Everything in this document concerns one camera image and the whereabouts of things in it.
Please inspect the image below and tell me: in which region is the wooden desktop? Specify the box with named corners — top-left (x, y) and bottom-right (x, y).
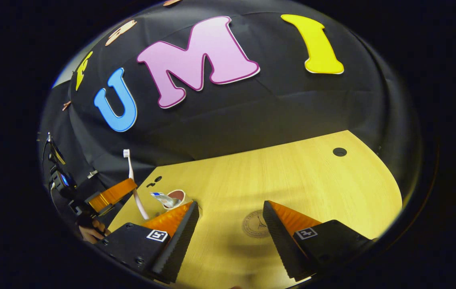
top-left (107, 130), bottom-right (403, 289)

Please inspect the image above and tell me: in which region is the black backdrop cloth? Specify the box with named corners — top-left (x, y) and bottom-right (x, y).
top-left (37, 0), bottom-right (423, 225)

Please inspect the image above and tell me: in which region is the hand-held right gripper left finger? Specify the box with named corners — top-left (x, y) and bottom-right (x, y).
top-left (95, 201), bottom-right (200, 283)

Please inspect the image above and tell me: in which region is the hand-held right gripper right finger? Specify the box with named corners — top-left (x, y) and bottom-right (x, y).
top-left (263, 200), bottom-right (375, 281)

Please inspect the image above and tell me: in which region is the round brown coaster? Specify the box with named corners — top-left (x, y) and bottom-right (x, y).
top-left (242, 210), bottom-right (270, 238)

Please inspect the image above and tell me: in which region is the white toothbrush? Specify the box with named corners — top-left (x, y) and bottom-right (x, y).
top-left (123, 149), bottom-right (150, 220)

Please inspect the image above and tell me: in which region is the white toothpaste tube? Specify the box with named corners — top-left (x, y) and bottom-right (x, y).
top-left (150, 192), bottom-right (178, 208)

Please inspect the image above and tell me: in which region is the cream cup with wooden handle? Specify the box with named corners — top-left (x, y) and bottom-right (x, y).
top-left (163, 189), bottom-right (190, 210)

